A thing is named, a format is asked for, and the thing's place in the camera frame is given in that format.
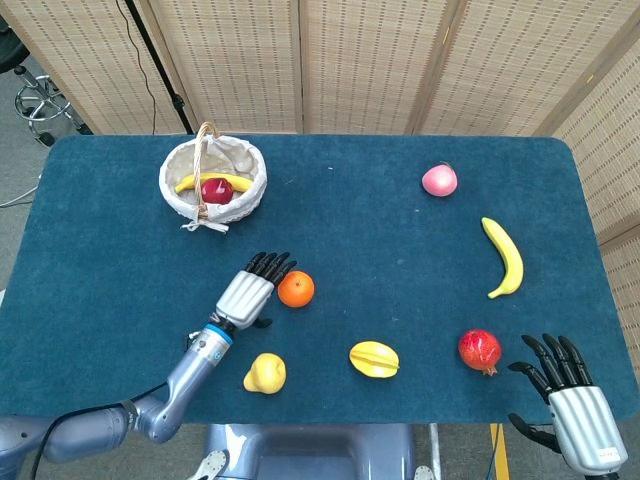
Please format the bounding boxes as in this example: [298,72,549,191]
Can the red apple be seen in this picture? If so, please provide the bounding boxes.
[200,177,235,205]

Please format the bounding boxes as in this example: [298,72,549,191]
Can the red pomegranate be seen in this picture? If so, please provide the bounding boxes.
[458,328,503,377]

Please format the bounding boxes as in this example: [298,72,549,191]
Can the woven bamboo folding screen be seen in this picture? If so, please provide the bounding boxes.
[0,0,640,396]

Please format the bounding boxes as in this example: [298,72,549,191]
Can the yellow pear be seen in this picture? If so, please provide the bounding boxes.
[243,352,288,396]

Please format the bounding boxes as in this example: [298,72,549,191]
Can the large yellow banana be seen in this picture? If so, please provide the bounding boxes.
[480,216,525,300]

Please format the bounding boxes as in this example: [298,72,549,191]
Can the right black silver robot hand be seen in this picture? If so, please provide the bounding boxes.
[507,333,629,476]

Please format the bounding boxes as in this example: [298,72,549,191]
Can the white table leg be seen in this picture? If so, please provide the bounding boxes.
[428,423,442,471]

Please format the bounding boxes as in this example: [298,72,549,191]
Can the office chair with chrome base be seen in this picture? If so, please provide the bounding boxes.
[0,14,95,148]

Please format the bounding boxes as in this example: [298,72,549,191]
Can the blue-grey robot torso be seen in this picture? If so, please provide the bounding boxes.
[187,423,441,480]

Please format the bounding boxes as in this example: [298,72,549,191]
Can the wicker basket with cloth lining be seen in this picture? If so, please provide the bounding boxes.
[159,121,268,234]

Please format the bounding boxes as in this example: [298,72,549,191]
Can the small yellow banana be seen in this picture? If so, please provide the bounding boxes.
[174,172,255,195]

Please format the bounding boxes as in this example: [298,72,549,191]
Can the blue tablecloth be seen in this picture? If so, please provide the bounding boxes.
[0,133,632,426]

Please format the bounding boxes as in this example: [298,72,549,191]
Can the pink peach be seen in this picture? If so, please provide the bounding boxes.
[421,162,459,197]

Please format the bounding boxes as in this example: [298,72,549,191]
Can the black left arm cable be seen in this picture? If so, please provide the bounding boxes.
[29,382,169,480]

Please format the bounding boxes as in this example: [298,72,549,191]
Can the orange fruit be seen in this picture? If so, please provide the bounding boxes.
[277,270,316,309]

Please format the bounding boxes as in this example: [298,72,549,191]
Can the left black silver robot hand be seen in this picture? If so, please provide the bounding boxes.
[214,251,298,331]

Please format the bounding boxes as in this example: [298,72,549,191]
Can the yellow starfruit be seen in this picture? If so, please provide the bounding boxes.
[348,340,401,379]

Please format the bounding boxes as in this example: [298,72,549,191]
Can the thin black hanging cable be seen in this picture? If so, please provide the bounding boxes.
[115,0,159,135]

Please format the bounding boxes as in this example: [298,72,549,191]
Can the black tripod stand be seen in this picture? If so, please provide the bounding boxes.
[123,0,196,135]

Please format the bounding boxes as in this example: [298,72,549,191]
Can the white floor cable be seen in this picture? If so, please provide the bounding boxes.
[0,172,44,209]

